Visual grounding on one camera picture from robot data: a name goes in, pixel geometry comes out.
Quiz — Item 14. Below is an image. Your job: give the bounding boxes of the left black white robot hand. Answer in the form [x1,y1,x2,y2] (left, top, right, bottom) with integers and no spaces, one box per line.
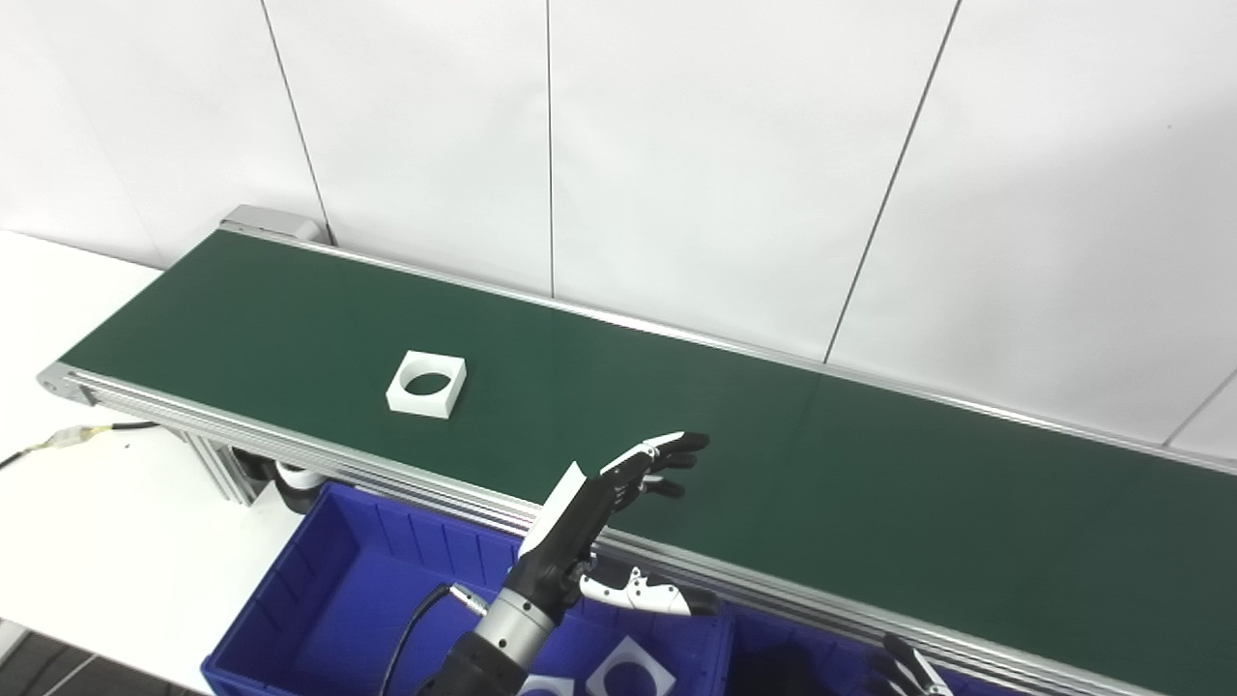
[507,432,721,620]

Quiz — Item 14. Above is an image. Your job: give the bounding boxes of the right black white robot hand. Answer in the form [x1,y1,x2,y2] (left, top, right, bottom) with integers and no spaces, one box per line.
[873,633,953,696]

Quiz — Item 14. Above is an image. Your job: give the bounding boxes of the blue plastic bin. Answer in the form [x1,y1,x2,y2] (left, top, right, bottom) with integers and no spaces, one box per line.
[201,483,735,696]
[725,609,1025,696]

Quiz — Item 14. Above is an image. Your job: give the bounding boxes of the black plastic part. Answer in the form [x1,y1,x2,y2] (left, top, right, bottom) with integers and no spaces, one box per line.
[749,648,822,696]

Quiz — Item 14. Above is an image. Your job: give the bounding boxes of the green conveyor belt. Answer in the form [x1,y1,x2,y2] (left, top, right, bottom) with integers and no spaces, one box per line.
[39,217,1237,696]
[60,230,1237,696]

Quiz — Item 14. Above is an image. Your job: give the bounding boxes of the black white conveyor motor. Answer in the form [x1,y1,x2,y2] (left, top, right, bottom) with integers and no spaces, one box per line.
[237,449,330,513]

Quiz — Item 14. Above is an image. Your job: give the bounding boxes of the aluminium conveyor leg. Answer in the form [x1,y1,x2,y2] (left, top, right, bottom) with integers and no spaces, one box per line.
[184,430,257,506]

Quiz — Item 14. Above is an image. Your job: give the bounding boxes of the grey conveyor end cap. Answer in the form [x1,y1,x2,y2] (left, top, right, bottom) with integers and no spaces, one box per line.
[220,205,325,245]

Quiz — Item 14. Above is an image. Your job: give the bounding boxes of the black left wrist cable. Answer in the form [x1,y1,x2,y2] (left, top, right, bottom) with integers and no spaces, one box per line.
[379,583,489,696]

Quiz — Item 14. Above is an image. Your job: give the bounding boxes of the cable with yellow connector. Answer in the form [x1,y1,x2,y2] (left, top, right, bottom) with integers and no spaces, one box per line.
[0,420,160,472]

